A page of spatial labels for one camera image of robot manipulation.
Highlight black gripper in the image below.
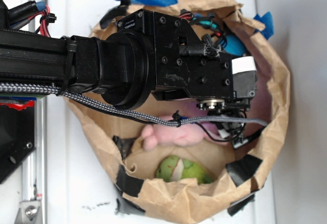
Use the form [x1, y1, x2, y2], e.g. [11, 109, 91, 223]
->
[117, 10, 256, 110]

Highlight red and black wire bundle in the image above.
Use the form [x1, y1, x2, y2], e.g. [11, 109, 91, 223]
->
[7, 0, 57, 36]

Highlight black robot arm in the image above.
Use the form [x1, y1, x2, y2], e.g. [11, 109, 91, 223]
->
[1, 1, 256, 110]

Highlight pink plush bunny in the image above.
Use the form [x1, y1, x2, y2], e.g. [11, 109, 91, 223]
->
[141, 100, 219, 151]

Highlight blue textured ball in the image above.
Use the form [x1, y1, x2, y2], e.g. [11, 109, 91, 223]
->
[224, 35, 247, 56]

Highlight brown paper bag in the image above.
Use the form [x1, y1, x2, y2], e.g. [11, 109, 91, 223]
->
[67, 0, 290, 223]

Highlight green plush toy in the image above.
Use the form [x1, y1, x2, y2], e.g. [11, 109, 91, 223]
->
[155, 155, 214, 185]

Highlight blue tape strip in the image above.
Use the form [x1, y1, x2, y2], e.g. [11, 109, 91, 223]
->
[253, 11, 274, 40]

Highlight aluminium rail with bracket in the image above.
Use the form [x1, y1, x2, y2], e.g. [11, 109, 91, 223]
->
[14, 0, 48, 223]

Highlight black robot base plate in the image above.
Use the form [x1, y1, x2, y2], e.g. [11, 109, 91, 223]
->
[1, 104, 35, 183]

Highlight grey braided cable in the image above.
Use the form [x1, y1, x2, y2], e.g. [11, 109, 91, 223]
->
[0, 82, 268, 128]

